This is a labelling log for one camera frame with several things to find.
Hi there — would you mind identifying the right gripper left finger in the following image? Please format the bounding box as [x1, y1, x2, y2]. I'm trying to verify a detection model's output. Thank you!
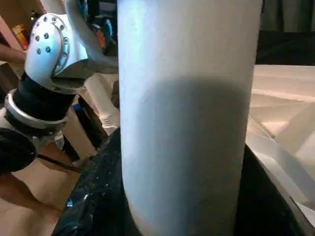
[51, 127, 134, 236]

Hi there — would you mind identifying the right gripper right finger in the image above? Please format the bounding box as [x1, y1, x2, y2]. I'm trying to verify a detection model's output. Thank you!
[234, 144, 315, 236]

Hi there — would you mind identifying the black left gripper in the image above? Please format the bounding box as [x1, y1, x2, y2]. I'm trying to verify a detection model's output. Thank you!
[85, 0, 119, 56]

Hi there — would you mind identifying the white plastic table top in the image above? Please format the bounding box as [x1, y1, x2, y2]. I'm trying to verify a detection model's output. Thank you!
[83, 64, 315, 232]

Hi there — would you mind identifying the white plastic table leg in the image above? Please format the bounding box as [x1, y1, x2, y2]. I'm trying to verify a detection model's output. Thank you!
[117, 0, 262, 236]

